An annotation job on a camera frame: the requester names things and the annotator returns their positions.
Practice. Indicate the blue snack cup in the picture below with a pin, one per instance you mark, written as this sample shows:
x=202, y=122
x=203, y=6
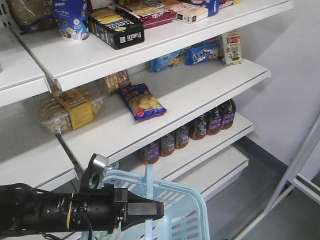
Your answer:
x=71, y=17

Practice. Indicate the dark purple label bottle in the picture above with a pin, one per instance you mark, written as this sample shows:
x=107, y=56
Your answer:
x=198, y=127
x=149, y=154
x=228, y=111

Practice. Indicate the white right shelf unit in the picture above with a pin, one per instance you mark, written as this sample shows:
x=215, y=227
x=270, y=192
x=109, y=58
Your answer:
x=185, y=91

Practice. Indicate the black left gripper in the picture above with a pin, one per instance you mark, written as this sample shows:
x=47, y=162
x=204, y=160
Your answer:
x=103, y=210

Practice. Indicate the black Franzzi cracker box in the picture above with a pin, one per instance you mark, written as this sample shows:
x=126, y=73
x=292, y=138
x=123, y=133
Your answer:
x=115, y=29

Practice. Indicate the white left shelf unit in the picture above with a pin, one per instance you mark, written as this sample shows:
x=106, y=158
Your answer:
x=28, y=154

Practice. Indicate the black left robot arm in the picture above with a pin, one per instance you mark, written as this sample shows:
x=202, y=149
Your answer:
x=25, y=210

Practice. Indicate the white shelf unit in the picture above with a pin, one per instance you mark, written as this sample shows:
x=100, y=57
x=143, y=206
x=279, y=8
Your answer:
x=185, y=91
x=28, y=154

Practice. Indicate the blue Oreo pack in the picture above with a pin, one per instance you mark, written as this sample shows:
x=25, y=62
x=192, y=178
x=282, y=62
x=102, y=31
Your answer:
x=200, y=54

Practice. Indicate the white whiteboard stand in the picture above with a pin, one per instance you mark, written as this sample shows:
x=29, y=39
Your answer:
x=292, y=178

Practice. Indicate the blue biscuit bag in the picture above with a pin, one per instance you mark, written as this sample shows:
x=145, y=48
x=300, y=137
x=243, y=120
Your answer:
x=141, y=102

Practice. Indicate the cartoon snack bag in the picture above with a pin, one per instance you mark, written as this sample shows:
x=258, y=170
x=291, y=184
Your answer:
x=231, y=47

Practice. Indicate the light blue plastic basket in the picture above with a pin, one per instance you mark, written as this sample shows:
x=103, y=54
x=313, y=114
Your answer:
x=185, y=211

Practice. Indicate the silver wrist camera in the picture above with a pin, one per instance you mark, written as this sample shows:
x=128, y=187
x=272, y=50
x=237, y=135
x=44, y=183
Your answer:
x=94, y=173

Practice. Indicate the yellow label cookie tray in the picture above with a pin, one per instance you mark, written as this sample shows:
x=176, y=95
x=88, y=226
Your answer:
x=62, y=111

